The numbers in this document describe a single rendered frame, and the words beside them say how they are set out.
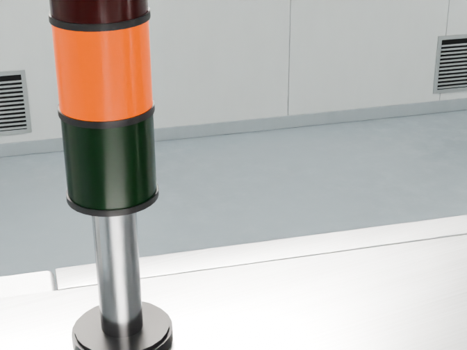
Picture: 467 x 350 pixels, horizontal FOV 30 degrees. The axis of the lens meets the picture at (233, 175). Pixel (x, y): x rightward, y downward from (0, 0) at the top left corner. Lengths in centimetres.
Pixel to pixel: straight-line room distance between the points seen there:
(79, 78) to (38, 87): 562
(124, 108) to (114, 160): 3
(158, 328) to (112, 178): 11
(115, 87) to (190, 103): 579
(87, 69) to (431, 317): 27
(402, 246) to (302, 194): 483
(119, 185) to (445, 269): 26
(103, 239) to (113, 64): 11
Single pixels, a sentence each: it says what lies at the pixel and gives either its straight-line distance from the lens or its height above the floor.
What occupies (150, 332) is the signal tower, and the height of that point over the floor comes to 211.
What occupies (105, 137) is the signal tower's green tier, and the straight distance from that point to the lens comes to 45.
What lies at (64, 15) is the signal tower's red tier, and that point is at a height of 230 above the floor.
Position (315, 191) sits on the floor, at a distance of 552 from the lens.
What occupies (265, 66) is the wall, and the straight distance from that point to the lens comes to 628.
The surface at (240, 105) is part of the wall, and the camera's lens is 632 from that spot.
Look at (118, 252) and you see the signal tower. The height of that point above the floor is 217.
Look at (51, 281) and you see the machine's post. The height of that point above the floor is 210.
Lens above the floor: 241
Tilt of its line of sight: 25 degrees down
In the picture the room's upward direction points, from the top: straight up
